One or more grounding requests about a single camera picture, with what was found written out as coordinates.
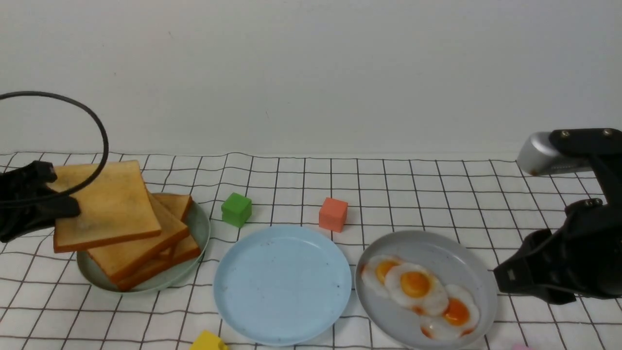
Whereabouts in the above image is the fried egg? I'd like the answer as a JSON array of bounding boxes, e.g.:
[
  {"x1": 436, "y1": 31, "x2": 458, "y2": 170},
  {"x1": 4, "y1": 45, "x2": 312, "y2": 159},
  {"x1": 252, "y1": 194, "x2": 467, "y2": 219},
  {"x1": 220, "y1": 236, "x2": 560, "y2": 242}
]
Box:
[
  {"x1": 420, "y1": 284, "x2": 480, "y2": 341},
  {"x1": 384, "y1": 262, "x2": 449, "y2": 316},
  {"x1": 361, "y1": 255, "x2": 404, "y2": 298}
]

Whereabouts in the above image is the orange cube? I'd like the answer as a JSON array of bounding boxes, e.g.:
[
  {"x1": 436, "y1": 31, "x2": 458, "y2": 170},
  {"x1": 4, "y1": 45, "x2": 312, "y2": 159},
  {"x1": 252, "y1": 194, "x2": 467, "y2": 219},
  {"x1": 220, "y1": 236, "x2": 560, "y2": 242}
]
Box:
[{"x1": 318, "y1": 197, "x2": 348, "y2": 232}]

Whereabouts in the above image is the green plate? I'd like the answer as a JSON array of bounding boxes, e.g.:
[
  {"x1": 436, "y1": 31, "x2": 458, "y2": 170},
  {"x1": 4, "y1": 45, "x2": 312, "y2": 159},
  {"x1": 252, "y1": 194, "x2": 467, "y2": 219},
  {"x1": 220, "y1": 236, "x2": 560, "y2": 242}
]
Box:
[{"x1": 76, "y1": 193, "x2": 210, "y2": 295}]

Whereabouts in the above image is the grey plate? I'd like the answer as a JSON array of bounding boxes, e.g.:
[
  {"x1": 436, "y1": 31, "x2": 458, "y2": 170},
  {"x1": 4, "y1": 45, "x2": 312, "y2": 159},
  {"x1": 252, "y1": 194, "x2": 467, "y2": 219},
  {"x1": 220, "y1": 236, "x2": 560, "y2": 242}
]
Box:
[{"x1": 354, "y1": 230, "x2": 498, "y2": 350}]

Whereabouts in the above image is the black left camera cable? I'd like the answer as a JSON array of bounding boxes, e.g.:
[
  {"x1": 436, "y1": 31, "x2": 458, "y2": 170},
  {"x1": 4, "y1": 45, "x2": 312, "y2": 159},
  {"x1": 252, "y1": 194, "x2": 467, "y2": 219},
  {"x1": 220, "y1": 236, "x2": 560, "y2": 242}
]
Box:
[{"x1": 0, "y1": 91, "x2": 109, "y2": 209}]

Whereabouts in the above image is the green cube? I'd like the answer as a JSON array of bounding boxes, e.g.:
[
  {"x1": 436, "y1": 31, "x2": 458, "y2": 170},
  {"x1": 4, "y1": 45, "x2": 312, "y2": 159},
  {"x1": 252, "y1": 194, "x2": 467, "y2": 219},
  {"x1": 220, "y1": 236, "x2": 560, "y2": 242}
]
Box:
[{"x1": 221, "y1": 192, "x2": 252, "y2": 228}]

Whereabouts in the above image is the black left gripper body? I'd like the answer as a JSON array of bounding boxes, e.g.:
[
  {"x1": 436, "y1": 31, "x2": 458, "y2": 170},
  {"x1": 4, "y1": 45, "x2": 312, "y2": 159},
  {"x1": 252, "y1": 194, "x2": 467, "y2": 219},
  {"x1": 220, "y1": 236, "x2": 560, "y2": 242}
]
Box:
[{"x1": 0, "y1": 161, "x2": 81, "y2": 243}]

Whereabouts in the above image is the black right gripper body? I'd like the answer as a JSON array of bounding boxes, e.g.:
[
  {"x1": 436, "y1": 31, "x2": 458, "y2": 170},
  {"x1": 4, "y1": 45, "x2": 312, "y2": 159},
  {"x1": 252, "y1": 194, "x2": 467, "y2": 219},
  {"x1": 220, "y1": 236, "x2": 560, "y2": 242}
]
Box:
[{"x1": 493, "y1": 198, "x2": 622, "y2": 304}]

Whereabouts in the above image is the white black-grid tablecloth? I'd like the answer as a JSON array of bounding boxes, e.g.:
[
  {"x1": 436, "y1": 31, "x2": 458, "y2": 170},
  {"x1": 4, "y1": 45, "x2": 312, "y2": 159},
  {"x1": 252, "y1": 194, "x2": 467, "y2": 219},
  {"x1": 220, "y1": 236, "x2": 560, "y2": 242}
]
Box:
[{"x1": 0, "y1": 153, "x2": 604, "y2": 350}]

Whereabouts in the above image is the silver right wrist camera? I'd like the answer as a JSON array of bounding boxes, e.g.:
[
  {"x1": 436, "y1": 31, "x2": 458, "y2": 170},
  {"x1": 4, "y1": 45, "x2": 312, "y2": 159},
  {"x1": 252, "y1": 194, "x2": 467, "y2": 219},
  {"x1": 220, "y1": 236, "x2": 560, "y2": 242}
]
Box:
[{"x1": 516, "y1": 128, "x2": 622, "y2": 176}]

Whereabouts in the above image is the toast slice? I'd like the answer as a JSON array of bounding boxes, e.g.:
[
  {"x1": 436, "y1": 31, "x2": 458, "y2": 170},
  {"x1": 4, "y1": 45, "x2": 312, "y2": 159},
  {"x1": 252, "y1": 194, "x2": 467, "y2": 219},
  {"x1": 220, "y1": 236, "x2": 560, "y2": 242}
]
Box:
[
  {"x1": 87, "y1": 195, "x2": 190, "y2": 283},
  {"x1": 53, "y1": 160, "x2": 161, "y2": 253},
  {"x1": 115, "y1": 235, "x2": 201, "y2": 292},
  {"x1": 152, "y1": 193, "x2": 193, "y2": 222}
]

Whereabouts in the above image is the light blue plate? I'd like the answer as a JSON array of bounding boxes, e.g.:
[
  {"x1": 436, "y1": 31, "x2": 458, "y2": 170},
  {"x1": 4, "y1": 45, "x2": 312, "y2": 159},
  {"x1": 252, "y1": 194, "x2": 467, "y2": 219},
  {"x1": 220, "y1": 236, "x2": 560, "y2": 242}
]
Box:
[{"x1": 213, "y1": 225, "x2": 353, "y2": 347}]

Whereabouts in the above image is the yellow block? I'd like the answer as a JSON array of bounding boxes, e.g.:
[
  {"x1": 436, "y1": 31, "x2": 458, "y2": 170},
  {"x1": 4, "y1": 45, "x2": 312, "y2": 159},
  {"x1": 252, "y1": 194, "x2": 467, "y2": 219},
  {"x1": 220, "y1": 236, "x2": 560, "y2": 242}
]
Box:
[{"x1": 189, "y1": 332, "x2": 229, "y2": 350}]

